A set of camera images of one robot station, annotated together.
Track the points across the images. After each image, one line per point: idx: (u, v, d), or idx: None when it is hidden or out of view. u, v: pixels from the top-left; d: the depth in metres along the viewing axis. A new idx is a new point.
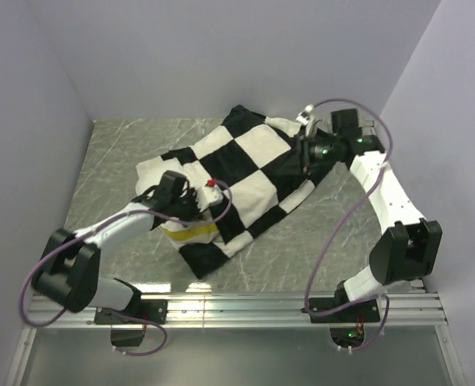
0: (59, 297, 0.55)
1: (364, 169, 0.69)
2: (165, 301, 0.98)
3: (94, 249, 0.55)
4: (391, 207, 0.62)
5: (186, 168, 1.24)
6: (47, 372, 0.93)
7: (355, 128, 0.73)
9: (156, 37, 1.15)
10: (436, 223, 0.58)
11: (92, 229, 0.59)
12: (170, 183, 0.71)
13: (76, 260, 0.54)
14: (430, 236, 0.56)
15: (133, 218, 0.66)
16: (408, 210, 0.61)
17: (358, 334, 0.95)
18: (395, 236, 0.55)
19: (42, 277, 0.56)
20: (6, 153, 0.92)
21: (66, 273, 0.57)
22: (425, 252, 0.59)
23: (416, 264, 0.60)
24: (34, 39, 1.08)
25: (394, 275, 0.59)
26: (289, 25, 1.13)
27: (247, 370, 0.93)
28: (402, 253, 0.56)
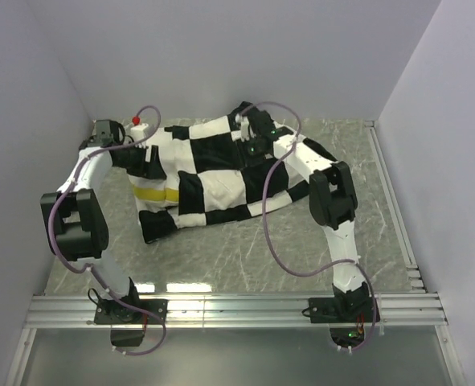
0: (87, 243, 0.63)
1: (281, 146, 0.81)
2: (165, 301, 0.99)
3: (88, 191, 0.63)
4: (308, 163, 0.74)
5: (175, 142, 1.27)
6: (47, 372, 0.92)
7: (270, 125, 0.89)
9: (157, 36, 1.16)
10: (343, 162, 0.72)
11: (71, 180, 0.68)
12: (108, 125, 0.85)
13: (81, 207, 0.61)
14: (342, 171, 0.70)
15: (93, 159, 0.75)
16: (320, 162, 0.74)
17: (358, 334, 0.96)
18: (315, 180, 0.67)
19: (59, 239, 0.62)
20: (6, 153, 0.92)
21: (76, 225, 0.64)
22: (347, 188, 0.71)
23: (344, 199, 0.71)
24: (34, 38, 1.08)
25: (331, 215, 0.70)
26: (289, 25, 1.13)
27: (248, 370, 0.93)
28: (326, 190, 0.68)
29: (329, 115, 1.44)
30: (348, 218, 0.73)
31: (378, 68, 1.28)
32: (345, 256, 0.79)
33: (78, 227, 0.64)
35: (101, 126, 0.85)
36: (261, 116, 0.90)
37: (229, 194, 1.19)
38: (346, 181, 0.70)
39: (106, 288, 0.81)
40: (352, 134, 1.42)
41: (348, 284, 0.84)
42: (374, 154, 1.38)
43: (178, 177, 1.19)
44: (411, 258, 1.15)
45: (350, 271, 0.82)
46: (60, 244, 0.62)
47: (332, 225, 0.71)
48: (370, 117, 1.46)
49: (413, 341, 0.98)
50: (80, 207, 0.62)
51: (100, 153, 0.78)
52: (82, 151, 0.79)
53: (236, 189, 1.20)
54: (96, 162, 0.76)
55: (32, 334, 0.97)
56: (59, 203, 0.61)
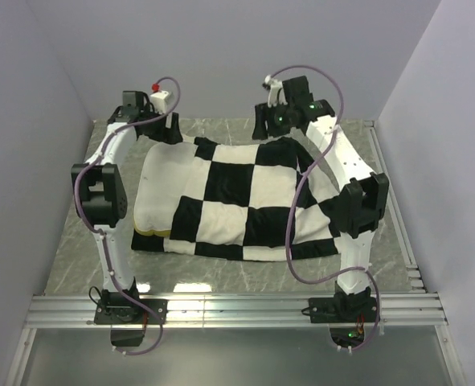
0: (108, 211, 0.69)
1: (319, 132, 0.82)
2: (165, 301, 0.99)
3: (112, 167, 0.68)
4: (346, 165, 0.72)
5: (197, 162, 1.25)
6: (46, 372, 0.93)
7: (307, 96, 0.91)
9: (157, 36, 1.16)
10: (385, 176, 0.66)
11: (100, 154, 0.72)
12: (133, 98, 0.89)
13: (105, 178, 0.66)
14: (381, 186, 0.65)
15: (120, 137, 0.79)
16: (359, 165, 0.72)
17: (358, 334, 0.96)
18: (349, 190, 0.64)
19: (84, 205, 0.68)
20: (6, 153, 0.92)
21: (100, 195, 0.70)
22: (378, 201, 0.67)
23: (371, 211, 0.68)
24: (35, 38, 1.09)
25: (354, 225, 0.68)
26: (289, 24, 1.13)
27: (247, 369, 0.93)
28: (358, 203, 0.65)
29: None
30: (370, 227, 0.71)
31: (378, 68, 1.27)
32: (358, 264, 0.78)
33: (100, 197, 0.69)
35: (127, 99, 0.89)
36: (301, 84, 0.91)
37: (225, 233, 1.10)
38: (379, 195, 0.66)
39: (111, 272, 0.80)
40: (352, 134, 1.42)
41: (353, 285, 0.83)
42: (374, 153, 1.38)
43: (180, 199, 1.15)
44: (411, 258, 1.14)
45: (359, 277, 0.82)
46: (86, 211, 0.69)
47: (353, 233, 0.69)
48: (370, 117, 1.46)
49: (413, 341, 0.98)
50: (105, 178, 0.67)
51: (126, 129, 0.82)
52: (110, 125, 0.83)
53: (234, 231, 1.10)
54: (122, 138, 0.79)
55: (32, 334, 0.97)
56: (85, 173, 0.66)
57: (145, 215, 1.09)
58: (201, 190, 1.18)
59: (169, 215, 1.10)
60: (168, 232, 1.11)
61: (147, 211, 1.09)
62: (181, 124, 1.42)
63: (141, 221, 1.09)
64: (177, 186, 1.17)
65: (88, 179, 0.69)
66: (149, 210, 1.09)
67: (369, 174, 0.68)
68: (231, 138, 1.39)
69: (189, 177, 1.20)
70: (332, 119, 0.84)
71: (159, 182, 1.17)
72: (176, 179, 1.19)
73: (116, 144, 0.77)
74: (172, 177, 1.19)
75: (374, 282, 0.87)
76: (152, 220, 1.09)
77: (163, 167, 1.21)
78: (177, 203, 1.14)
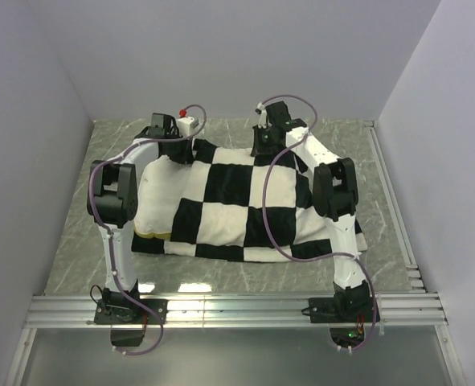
0: (116, 209, 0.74)
1: (293, 137, 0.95)
2: (165, 301, 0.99)
3: (128, 165, 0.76)
4: (316, 156, 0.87)
5: (198, 164, 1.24)
6: (46, 372, 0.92)
7: (286, 116, 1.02)
9: (157, 37, 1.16)
10: (350, 160, 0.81)
11: (120, 155, 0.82)
12: (161, 120, 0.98)
13: (121, 176, 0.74)
14: (346, 166, 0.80)
15: (144, 147, 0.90)
16: (326, 155, 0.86)
17: (358, 334, 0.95)
18: (320, 172, 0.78)
19: (97, 200, 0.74)
20: (6, 153, 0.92)
21: (112, 194, 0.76)
22: (348, 182, 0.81)
23: (345, 194, 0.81)
24: (35, 39, 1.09)
25: (331, 207, 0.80)
26: (289, 25, 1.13)
27: (247, 369, 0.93)
28: (329, 185, 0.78)
29: (329, 115, 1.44)
30: (349, 211, 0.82)
31: (378, 68, 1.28)
32: (346, 250, 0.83)
33: (113, 195, 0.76)
35: (156, 120, 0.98)
36: (279, 104, 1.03)
37: (226, 234, 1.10)
38: (348, 178, 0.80)
39: (114, 271, 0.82)
40: (352, 134, 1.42)
41: (347, 279, 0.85)
42: (374, 154, 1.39)
43: (180, 200, 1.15)
44: (411, 258, 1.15)
45: (350, 268, 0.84)
46: (96, 205, 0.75)
47: (331, 216, 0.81)
48: (370, 118, 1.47)
49: (413, 342, 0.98)
50: (120, 175, 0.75)
51: (149, 144, 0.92)
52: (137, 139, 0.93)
53: (234, 232, 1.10)
54: (145, 148, 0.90)
55: (32, 334, 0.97)
56: (103, 167, 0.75)
57: (144, 220, 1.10)
58: (202, 190, 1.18)
59: (169, 217, 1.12)
60: (168, 235, 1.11)
61: (146, 215, 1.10)
62: None
63: (141, 225, 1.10)
64: (176, 188, 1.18)
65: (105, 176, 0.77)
66: (149, 213, 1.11)
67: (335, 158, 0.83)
68: (231, 138, 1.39)
69: (189, 178, 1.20)
70: (304, 128, 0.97)
71: (159, 184, 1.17)
72: (175, 182, 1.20)
73: (138, 151, 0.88)
74: (172, 178, 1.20)
75: (368, 280, 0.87)
76: (152, 223, 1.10)
77: (162, 169, 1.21)
78: (177, 206, 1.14)
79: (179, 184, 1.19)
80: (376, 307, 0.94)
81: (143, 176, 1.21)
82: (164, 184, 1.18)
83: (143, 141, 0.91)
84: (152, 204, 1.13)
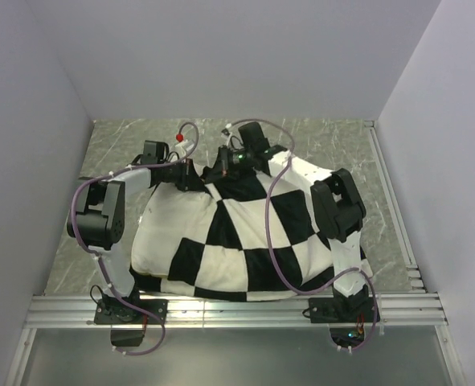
0: (100, 228, 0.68)
1: (278, 164, 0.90)
2: (165, 301, 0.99)
3: (117, 182, 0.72)
4: (307, 175, 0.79)
5: (204, 201, 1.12)
6: (46, 372, 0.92)
7: (263, 141, 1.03)
9: (157, 37, 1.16)
10: (344, 170, 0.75)
11: (111, 174, 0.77)
12: (154, 148, 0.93)
13: (109, 195, 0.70)
14: (341, 177, 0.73)
15: (136, 171, 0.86)
16: (318, 172, 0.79)
17: (358, 334, 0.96)
18: (316, 190, 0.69)
19: (79, 220, 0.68)
20: (6, 154, 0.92)
21: (96, 213, 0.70)
22: (350, 195, 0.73)
23: (350, 208, 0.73)
24: (35, 39, 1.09)
25: (340, 228, 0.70)
26: (289, 25, 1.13)
27: (247, 370, 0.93)
28: (332, 201, 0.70)
29: (329, 115, 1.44)
30: (357, 227, 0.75)
31: (378, 69, 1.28)
32: (350, 264, 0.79)
33: (97, 214, 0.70)
35: (149, 148, 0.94)
36: (253, 129, 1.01)
37: (227, 282, 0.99)
38: (349, 190, 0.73)
39: (109, 284, 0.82)
40: (352, 134, 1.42)
41: (350, 289, 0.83)
42: (374, 154, 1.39)
43: (180, 240, 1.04)
44: (411, 258, 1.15)
45: (354, 277, 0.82)
46: (78, 223, 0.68)
47: (341, 236, 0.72)
48: (370, 118, 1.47)
49: (413, 341, 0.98)
50: (109, 193, 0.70)
51: (141, 170, 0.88)
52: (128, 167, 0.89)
53: (234, 281, 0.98)
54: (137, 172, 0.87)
55: (32, 334, 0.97)
56: (89, 184, 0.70)
57: (141, 256, 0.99)
58: (204, 232, 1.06)
59: (167, 258, 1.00)
60: (164, 276, 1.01)
61: (145, 251, 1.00)
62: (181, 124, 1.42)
63: (137, 261, 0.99)
64: (178, 226, 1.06)
65: (92, 195, 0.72)
66: (146, 250, 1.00)
67: (329, 172, 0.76)
68: (231, 138, 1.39)
69: (194, 214, 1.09)
70: (285, 152, 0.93)
71: (164, 218, 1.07)
72: (182, 217, 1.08)
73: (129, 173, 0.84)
74: (178, 213, 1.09)
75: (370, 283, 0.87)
76: (149, 262, 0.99)
77: (171, 203, 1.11)
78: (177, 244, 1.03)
79: (183, 222, 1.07)
80: (376, 307, 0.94)
81: (148, 206, 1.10)
82: (166, 219, 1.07)
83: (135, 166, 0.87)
84: (152, 241, 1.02)
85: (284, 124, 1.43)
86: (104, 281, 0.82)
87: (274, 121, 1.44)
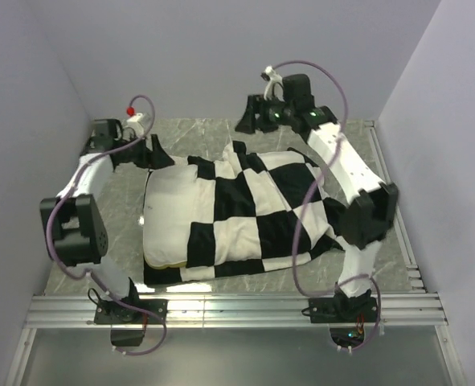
0: (87, 248, 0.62)
1: (321, 141, 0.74)
2: (165, 301, 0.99)
3: (87, 197, 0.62)
4: (353, 174, 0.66)
5: (197, 186, 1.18)
6: (46, 372, 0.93)
7: (309, 100, 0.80)
9: (157, 35, 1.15)
10: (394, 186, 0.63)
11: (72, 186, 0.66)
12: (107, 127, 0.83)
13: (80, 212, 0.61)
14: (390, 195, 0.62)
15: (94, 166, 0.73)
16: (366, 175, 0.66)
17: (358, 334, 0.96)
18: (360, 204, 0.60)
19: (57, 245, 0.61)
20: (6, 153, 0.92)
21: (75, 232, 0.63)
22: (388, 213, 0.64)
23: (382, 223, 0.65)
24: (34, 38, 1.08)
25: (363, 238, 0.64)
26: (288, 24, 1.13)
27: (247, 370, 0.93)
28: (369, 217, 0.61)
29: None
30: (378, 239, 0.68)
31: (378, 68, 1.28)
32: (362, 271, 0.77)
33: (75, 234, 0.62)
35: (100, 129, 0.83)
36: (302, 82, 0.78)
37: (241, 252, 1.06)
38: (389, 207, 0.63)
39: (106, 291, 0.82)
40: (352, 134, 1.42)
41: (354, 291, 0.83)
42: (374, 154, 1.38)
43: (190, 224, 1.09)
44: (411, 258, 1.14)
45: (362, 282, 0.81)
46: (58, 250, 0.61)
47: (361, 246, 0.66)
48: (370, 117, 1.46)
49: (412, 341, 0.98)
50: (80, 213, 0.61)
51: (100, 159, 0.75)
52: (83, 158, 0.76)
53: (245, 248, 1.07)
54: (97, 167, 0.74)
55: (33, 334, 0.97)
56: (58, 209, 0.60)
57: (155, 252, 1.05)
58: (210, 214, 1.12)
59: (180, 244, 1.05)
60: (182, 264, 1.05)
61: (157, 247, 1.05)
62: (181, 124, 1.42)
63: (152, 257, 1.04)
64: (182, 212, 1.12)
65: (61, 215, 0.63)
66: (158, 244, 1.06)
67: (377, 183, 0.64)
68: (231, 138, 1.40)
69: (195, 199, 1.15)
70: (337, 128, 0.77)
71: (163, 213, 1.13)
72: (182, 207, 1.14)
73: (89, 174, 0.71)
74: (176, 203, 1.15)
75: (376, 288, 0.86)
76: (163, 255, 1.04)
77: (165, 195, 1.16)
78: (188, 230, 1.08)
79: (186, 210, 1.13)
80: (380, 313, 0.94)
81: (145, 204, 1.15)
82: (170, 211, 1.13)
83: (92, 158, 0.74)
84: (162, 236, 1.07)
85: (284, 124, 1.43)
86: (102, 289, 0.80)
87: None
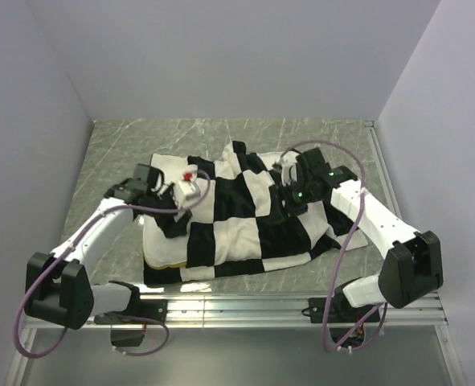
0: (60, 316, 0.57)
1: (344, 197, 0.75)
2: (165, 301, 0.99)
3: (78, 267, 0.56)
4: (382, 228, 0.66)
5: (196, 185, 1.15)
6: (47, 372, 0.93)
7: (324, 165, 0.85)
9: (157, 36, 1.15)
10: (432, 235, 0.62)
11: (71, 245, 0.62)
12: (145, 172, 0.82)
13: (63, 282, 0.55)
14: (429, 245, 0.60)
15: (108, 219, 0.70)
16: (398, 227, 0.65)
17: (358, 334, 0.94)
18: (400, 257, 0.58)
19: (34, 305, 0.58)
20: (6, 154, 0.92)
21: (56, 297, 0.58)
22: (432, 265, 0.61)
23: (427, 278, 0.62)
24: (34, 39, 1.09)
25: (411, 298, 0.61)
26: (288, 25, 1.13)
27: (247, 370, 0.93)
28: (411, 271, 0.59)
29: (328, 115, 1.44)
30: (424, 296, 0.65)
31: (378, 69, 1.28)
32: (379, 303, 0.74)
33: (56, 298, 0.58)
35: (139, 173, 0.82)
36: (313, 154, 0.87)
37: (242, 253, 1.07)
38: (433, 259, 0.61)
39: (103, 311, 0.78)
40: (352, 134, 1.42)
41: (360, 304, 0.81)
42: (374, 154, 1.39)
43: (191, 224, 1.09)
44: None
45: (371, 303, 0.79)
46: (34, 310, 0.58)
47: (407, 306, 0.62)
48: (370, 117, 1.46)
49: (412, 341, 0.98)
50: (63, 282, 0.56)
51: (118, 210, 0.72)
52: (104, 200, 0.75)
53: (245, 248, 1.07)
54: (110, 221, 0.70)
55: (32, 334, 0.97)
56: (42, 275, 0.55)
57: (155, 252, 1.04)
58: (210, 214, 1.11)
59: (181, 244, 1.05)
60: (182, 264, 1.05)
61: (158, 246, 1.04)
62: (181, 124, 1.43)
63: (152, 257, 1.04)
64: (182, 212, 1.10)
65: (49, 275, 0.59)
66: (159, 244, 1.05)
67: (412, 233, 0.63)
68: (231, 138, 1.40)
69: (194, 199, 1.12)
70: (356, 183, 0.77)
71: None
72: None
73: (93, 235, 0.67)
74: None
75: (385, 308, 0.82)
76: (164, 255, 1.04)
77: None
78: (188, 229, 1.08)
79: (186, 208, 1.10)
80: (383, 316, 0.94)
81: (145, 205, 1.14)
82: None
83: (110, 207, 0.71)
84: (163, 236, 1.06)
85: (284, 125, 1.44)
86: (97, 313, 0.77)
87: (274, 121, 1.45)
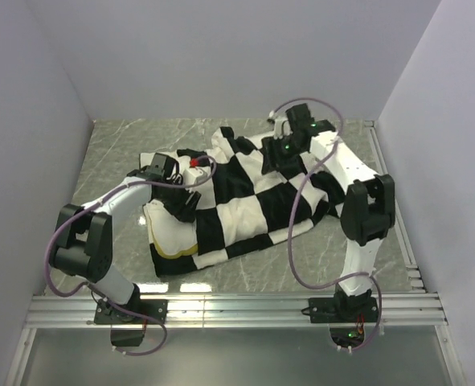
0: (81, 265, 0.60)
1: (321, 143, 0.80)
2: (165, 301, 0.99)
3: (104, 218, 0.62)
4: (348, 170, 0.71)
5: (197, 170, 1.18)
6: (46, 373, 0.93)
7: (308, 118, 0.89)
9: (157, 35, 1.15)
10: (389, 177, 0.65)
11: (100, 202, 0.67)
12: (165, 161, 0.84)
13: (91, 228, 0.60)
14: (384, 185, 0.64)
15: (133, 190, 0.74)
16: (362, 170, 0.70)
17: (358, 334, 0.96)
18: (354, 192, 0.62)
19: (59, 252, 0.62)
20: (6, 155, 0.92)
21: (80, 246, 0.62)
22: (385, 204, 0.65)
23: (381, 216, 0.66)
24: (34, 39, 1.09)
25: (363, 232, 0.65)
26: (288, 24, 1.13)
27: (247, 370, 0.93)
28: (364, 205, 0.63)
29: (328, 115, 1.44)
30: (379, 236, 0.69)
31: (378, 68, 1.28)
32: (362, 270, 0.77)
33: (80, 248, 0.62)
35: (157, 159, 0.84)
36: (301, 107, 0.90)
37: (250, 230, 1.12)
38: (387, 199, 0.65)
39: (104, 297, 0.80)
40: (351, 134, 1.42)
41: (354, 289, 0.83)
42: (374, 154, 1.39)
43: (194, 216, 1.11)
44: (411, 257, 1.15)
45: (362, 281, 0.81)
46: (58, 257, 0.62)
47: (362, 240, 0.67)
48: (370, 117, 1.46)
49: (413, 340, 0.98)
50: (92, 230, 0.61)
51: (141, 185, 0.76)
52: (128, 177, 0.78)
53: (252, 224, 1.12)
54: (134, 191, 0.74)
55: (32, 334, 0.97)
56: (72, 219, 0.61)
57: (167, 242, 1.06)
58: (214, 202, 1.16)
59: (190, 231, 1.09)
60: (194, 250, 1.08)
61: (168, 236, 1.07)
62: (181, 124, 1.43)
63: (165, 248, 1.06)
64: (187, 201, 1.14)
65: (77, 226, 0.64)
66: (169, 234, 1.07)
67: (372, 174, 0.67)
68: None
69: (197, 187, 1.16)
70: (333, 133, 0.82)
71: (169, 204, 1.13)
72: None
73: (120, 199, 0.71)
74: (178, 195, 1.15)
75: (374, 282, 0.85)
76: (177, 244, 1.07)
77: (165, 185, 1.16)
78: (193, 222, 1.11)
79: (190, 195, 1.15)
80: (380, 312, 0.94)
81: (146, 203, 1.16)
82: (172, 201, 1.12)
83: (133, 181, 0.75)
84: (169, 223, 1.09)
85: None
86: (100, 293, 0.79)
87: None
